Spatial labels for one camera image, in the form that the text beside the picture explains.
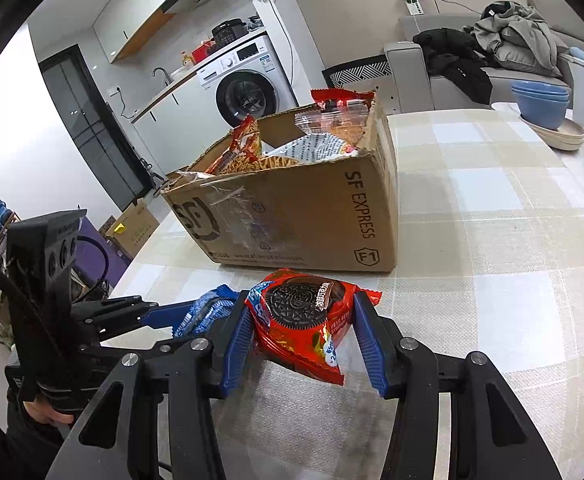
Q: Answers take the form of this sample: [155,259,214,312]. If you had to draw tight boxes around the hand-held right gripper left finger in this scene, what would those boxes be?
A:
[47,290,255,480]

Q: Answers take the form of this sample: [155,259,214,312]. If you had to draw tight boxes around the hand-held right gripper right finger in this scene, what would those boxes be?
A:
[353,291,565,480]

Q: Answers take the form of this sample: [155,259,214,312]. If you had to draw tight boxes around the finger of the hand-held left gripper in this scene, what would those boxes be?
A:
[79,327,193,356]
[72,296,195,331]

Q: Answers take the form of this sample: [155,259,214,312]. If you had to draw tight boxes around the blue cookie packet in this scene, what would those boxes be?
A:
[172,285,240,338]

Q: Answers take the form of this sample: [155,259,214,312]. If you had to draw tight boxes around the red chocolate cookie packet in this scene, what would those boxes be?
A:
[248,268,383,387]

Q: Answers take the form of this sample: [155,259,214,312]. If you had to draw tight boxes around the brown cardboard box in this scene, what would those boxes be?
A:
[161,92,400,273]

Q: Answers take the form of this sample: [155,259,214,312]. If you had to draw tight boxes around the red noodle snack packet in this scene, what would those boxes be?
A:
[204,116,263,175]

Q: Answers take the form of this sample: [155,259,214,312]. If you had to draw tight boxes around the white noodle snack packet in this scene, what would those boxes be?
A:
[249,132,361,173]

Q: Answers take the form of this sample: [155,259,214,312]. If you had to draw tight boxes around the clear orange snack packet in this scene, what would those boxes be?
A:
[294,88,377,148]

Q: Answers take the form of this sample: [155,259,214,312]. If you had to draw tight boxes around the person's left forearm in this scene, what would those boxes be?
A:
[0,395,68,480]

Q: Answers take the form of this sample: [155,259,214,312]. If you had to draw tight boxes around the person's left hand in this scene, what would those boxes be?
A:
[22,395,75,427]

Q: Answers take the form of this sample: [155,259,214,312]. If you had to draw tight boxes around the purple bag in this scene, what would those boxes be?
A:
[77,220,133,281]

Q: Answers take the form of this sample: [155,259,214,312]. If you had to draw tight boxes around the small cardboard box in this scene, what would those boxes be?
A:
[103,200,161,258]

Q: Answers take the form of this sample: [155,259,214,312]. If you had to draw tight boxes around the dark glass door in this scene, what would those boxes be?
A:
[39,44,155,211]

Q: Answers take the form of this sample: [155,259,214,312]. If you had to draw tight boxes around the white base cabinet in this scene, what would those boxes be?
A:
[131,70,223,176]

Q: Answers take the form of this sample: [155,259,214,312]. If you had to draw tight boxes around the white washing machine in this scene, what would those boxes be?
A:
[197,35,297,128]

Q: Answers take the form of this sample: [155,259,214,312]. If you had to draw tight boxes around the white upper cabinets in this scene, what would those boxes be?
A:
[92,0,193,63]

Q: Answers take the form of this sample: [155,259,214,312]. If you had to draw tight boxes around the red box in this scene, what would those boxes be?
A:
[192,40,217,63]

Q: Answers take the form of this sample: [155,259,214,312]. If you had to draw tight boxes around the beige sofa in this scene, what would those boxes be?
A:
[383,0,584,116]

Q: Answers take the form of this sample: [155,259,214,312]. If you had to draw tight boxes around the black rice cooker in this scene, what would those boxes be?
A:
[211,19,247,46]

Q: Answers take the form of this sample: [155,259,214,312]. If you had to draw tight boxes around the beige plate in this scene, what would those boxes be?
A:
[519,112,584,151]

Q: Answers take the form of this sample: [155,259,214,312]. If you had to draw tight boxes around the blue bowl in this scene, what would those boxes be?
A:
[510,80,570,96]
[512,89,571,131]

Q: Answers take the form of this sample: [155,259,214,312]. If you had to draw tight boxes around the black jacket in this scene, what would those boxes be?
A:
[413,27,493,106]

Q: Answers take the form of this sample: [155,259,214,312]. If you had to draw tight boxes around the grey jacket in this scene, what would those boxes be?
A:
[470,1,571,78]

